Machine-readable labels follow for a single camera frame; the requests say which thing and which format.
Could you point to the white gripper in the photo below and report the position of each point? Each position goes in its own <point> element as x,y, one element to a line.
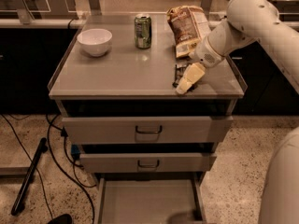
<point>206,55</point>

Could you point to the dark rxbar chocolate wrapper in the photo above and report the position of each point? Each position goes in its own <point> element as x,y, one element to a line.
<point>179,71</point>

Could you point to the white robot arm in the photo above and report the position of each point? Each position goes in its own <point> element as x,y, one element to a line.
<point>258,20</point>

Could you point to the top grey drawer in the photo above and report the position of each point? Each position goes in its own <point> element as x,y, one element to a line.
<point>137,130</point>

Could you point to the grey drawer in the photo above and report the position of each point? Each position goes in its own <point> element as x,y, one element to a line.
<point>149,202</point>
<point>137,130</point>
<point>147,162</point>

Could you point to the grey drawer cabinet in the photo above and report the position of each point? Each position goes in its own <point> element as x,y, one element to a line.
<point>132,82</point>

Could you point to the middle grey drawer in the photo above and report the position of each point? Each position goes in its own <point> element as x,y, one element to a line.
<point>147,162</point>

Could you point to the bottom grey drawer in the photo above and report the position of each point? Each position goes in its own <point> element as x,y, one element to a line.
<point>149,202</point>

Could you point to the brown chip bag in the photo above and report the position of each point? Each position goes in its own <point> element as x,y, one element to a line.
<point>189,26</point>

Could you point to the green soda can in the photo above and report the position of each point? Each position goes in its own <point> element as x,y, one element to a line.
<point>143,31</point>

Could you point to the white ceramic bowl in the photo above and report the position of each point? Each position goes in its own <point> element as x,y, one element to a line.
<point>95,42</point>

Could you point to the blue plug connector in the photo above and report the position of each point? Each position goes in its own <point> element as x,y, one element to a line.
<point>75,152</point>

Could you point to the black floor bar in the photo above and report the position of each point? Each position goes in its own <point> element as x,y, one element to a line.
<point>17,206</point>

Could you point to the black object on floor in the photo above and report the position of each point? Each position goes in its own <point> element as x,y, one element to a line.
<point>62,219</point>

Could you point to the white horizontal rail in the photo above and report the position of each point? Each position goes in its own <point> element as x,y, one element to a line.
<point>80,24</point>

